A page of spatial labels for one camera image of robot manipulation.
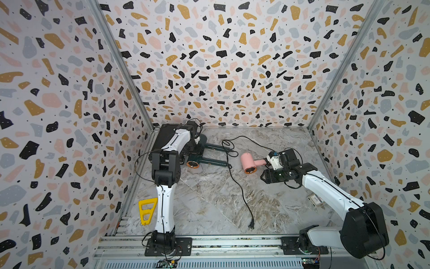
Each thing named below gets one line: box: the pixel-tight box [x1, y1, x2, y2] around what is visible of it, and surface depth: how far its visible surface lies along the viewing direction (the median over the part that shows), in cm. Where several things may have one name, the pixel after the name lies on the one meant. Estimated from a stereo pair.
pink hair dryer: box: [240, 152, 267, 174], surface depth 99 cm
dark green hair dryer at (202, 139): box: [198, 133, 234, 153], surface depth 109 cm
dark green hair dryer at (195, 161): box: [186, 154, 231, 169], surface depth 101 cm
